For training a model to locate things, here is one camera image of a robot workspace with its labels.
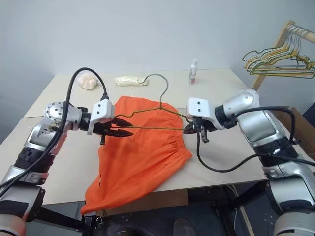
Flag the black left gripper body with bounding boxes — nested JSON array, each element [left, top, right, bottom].
[[94, 117, 119, 146]]

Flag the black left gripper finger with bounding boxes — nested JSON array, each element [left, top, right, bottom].
[[112, 118, 135, 128], [106, 128, 134, 138]]

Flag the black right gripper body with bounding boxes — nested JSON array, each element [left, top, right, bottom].
[[192, 117, 215, 144]]

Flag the orange shorts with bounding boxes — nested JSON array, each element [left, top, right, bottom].
[[80, 95, 193, 216]]

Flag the bag of pale round items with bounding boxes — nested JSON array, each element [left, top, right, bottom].
[[74, 71, 99, 91]]

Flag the white plastic bottle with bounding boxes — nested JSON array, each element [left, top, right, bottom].
[[188, 58, 199, 85]]

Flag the brown cardboard box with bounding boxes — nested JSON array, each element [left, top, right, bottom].
[[270, 105, 315, 162]]

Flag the wooden clothes rack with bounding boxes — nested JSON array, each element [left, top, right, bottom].
[[252, 21, 315, 90]]

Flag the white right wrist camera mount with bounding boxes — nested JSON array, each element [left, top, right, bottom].
[[186, 97, 218, 130]]

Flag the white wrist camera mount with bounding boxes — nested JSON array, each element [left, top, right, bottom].
[[87, 98, 116, 136], [186, 97, 218, 130]]

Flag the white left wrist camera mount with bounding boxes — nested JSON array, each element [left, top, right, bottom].
[[87, 98, 116, 136]]

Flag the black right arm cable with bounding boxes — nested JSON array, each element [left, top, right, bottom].
[[195, 105, 315, 173]]

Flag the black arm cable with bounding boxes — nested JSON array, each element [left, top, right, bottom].
[[195, 105, 315, 173], [0, 67, 110, 197]]

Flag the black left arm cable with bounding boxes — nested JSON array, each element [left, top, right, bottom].
[[0, 67, 110, 197]]

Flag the bunch of wire hangers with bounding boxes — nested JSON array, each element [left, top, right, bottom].
[[245, 26, 315, 72]]

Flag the dark green wire hanger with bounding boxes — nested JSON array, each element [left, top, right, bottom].
[[242, 48, 315, 80]]

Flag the black table frame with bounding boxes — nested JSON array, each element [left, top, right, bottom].
[[36, 183, 273, 236]]

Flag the yellow wire hanger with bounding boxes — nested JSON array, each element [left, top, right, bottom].
[[247, 27, 315, 74]]

